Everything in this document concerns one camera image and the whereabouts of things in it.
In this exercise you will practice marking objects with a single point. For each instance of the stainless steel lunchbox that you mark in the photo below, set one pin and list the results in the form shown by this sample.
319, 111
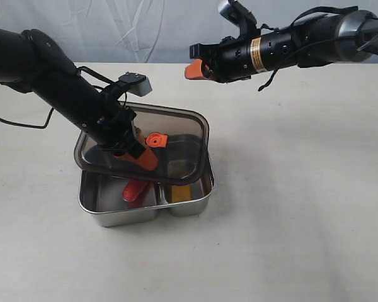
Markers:
100, 195

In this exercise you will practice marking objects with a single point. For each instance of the red toy sausage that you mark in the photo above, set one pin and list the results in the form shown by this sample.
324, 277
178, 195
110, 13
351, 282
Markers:
133, 190

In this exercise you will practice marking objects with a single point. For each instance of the smoky transparent lunchbox lid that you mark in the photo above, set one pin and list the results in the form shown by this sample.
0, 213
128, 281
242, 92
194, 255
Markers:
177, 140

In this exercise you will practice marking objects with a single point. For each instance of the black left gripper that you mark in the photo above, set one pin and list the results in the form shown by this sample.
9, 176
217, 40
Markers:
121, 137

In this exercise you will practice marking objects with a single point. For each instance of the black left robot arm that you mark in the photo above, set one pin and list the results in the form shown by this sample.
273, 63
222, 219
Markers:
32, 62

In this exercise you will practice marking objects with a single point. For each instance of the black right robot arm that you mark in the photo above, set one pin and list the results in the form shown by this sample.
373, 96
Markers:
316, 38

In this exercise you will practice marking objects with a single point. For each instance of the yellow toy cheese wedge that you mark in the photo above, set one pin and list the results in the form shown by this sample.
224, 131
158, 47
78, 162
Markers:
180, 194

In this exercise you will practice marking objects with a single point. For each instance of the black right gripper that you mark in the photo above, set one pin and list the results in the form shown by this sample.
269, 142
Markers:
224, 62

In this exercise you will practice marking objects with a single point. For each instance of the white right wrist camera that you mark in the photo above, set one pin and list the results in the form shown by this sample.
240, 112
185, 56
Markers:
238, 15

